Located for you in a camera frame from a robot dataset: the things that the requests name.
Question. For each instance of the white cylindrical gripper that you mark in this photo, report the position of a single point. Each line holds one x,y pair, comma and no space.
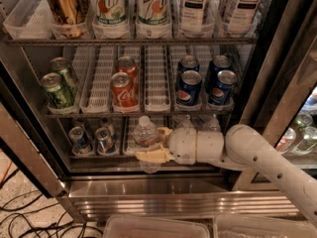
182,145

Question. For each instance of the clear water bottle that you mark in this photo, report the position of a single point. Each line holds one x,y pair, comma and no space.
212,125
182,121
146,135

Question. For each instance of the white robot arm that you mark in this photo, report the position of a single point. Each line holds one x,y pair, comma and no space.
241,147

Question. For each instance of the stainless steel fridge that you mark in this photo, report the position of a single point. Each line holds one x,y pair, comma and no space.
97,186

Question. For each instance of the glass fridge door right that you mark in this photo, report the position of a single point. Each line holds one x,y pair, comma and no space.
281,72

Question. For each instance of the left tea bottle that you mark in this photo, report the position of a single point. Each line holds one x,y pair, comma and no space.
193,14

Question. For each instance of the tea bottle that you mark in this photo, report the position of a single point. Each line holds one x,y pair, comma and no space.
237,15
193,14

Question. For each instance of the right 7up bottle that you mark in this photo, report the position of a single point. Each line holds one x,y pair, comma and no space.
152,12

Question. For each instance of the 7up bottle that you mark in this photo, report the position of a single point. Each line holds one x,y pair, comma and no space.
110,12
152,12

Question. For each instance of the open fridge door left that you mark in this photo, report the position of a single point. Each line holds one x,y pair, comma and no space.
24,155

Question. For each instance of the left 7up bottle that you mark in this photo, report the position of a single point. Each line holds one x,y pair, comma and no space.
110,12

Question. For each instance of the right tea bottle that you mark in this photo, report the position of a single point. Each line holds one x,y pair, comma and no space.
237,15

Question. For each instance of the empty top shelf tray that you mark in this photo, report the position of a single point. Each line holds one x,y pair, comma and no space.
29,20

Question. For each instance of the front right blue silver can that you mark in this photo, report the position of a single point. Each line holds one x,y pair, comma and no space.
105,143

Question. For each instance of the blue silver can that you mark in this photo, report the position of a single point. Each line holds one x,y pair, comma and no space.
105,143
107,122
83,122
80,139

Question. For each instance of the rear right blue silver can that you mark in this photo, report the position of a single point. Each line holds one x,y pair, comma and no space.
107,122

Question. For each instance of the front left pepsi can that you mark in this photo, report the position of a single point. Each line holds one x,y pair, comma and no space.
189,88

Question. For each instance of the pepsi can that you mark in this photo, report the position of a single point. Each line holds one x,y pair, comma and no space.
216,64
222,86
187,62
189,88

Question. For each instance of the front red coca-cola can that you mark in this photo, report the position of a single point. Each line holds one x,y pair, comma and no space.
123,90

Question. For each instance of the red coca-cola can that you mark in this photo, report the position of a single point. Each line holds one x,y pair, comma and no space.
128,65
123,90

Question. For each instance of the front right pepsi can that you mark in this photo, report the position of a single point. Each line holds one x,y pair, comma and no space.
222,86

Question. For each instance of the front left blue silver can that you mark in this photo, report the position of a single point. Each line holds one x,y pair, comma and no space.
80,139

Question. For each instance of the rear left blue silver can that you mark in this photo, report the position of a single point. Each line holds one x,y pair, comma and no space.
83,122

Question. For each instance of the rear left pepsi can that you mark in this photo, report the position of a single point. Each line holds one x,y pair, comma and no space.
187,62

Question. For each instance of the rear red coca-cola can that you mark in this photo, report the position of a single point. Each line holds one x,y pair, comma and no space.
128,65

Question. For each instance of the left clear plastic bin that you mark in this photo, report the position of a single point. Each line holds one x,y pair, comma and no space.
128,226

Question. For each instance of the clear plastic bin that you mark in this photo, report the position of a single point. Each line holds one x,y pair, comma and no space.
128,226
244,226

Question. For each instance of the rear right pepsi can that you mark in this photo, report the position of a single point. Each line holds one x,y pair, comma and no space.
216,64

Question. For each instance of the right clear plastic bin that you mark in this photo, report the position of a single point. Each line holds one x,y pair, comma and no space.
244,226

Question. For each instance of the front green soda can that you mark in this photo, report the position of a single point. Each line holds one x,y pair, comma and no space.
56,90

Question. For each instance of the green soda can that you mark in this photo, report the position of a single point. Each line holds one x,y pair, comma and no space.
56,90
63,67

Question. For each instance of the rear green soda can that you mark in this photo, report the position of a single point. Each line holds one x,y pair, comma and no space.
63,67

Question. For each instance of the gold tall can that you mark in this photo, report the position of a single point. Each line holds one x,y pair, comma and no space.
69,14

